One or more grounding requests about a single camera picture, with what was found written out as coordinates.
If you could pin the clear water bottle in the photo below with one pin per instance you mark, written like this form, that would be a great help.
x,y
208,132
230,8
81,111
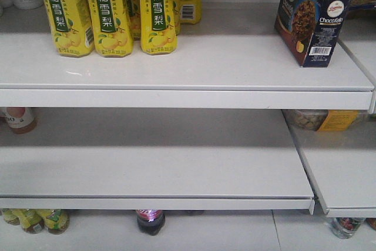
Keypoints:
x,y
345,227

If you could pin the yellow tea bottle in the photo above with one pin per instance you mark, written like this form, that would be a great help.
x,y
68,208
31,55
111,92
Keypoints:
x,y
56,220
30,221

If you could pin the yellow pear drink bottle left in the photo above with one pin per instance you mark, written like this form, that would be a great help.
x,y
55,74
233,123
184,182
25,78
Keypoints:
x,y
71,27

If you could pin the dark blue Chocofello cookie box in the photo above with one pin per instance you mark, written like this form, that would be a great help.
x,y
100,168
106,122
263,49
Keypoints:
x,y
310,28

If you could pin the yellow tea bottle left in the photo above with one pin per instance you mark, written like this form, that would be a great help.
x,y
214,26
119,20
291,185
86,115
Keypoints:
x,y
30,221

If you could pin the white supermarket shelving unit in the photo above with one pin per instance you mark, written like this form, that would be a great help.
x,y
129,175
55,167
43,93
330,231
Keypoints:
x,y
199,134

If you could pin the yellow tea bottle right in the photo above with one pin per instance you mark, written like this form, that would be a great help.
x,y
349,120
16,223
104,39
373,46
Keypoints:
x,y
56,220

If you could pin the clear cookie tray yellow label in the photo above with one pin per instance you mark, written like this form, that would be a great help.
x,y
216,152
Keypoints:
x,y
325,120

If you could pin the peach drink bottle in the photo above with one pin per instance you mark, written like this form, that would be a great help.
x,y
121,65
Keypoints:
x,y
20,119

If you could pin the yellow pear drink bottle right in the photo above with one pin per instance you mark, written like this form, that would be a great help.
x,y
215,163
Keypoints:
x,y
158,28

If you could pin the cola bottle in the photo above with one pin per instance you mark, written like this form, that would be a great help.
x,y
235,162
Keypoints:
x,y
150,221

